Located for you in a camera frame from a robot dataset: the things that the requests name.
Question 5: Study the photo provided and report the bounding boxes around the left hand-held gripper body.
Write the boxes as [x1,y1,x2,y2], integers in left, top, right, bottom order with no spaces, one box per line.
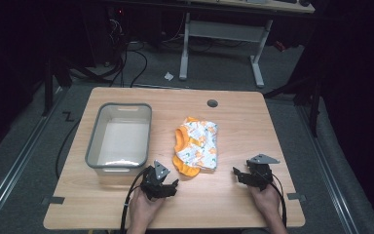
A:
[139,159,171,201]

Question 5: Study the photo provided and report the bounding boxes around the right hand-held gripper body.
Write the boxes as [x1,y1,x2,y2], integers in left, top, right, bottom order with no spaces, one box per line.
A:
[243,153,281,192]

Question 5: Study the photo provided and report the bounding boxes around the person's right hand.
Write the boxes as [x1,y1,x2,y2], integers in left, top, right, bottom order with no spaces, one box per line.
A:
[247,182,282,219]

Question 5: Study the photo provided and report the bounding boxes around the person's left hand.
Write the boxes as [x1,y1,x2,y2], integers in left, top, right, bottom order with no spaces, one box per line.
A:
[128,186,167,228]

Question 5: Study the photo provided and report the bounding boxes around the grey tape strip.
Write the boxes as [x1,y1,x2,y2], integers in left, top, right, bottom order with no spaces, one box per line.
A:
[286,192,307,202]
[41,196,66,206]

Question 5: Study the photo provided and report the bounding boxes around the orange and white printed pants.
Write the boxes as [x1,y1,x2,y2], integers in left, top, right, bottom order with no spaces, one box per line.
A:
[171,116,219,178]

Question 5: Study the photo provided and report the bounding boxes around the white bin with grey rim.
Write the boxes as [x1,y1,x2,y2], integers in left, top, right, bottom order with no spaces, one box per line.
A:
[84,101,153,177]

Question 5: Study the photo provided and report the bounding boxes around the black metal stand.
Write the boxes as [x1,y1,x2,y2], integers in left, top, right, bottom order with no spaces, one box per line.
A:
[41,58,74,117]
[262,74,323,137]

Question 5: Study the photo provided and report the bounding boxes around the white-legged wooden desk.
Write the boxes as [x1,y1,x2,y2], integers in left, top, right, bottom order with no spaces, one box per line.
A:
[177,0,317,89]

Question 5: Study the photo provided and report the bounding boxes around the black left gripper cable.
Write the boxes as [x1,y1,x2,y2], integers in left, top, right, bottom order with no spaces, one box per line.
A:
[119,166,152,234]

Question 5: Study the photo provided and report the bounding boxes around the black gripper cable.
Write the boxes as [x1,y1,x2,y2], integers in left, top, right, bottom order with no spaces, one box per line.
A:
[119,166,152,234]
[270,173,288,229]

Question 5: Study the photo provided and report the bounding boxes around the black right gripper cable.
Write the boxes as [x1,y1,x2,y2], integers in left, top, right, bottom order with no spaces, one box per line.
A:
[270,173,288,229]

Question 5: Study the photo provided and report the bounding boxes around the metal floor rail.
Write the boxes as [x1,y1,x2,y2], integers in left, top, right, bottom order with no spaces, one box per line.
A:
[0,87,66,228]
[298,106,361,234]

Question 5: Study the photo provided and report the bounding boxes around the black floor cable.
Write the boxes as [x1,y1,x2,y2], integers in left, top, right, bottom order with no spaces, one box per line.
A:
[55,118,82,180]

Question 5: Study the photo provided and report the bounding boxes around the bundle of black cables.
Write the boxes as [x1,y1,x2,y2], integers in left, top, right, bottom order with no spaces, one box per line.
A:
[87,13,149,89]

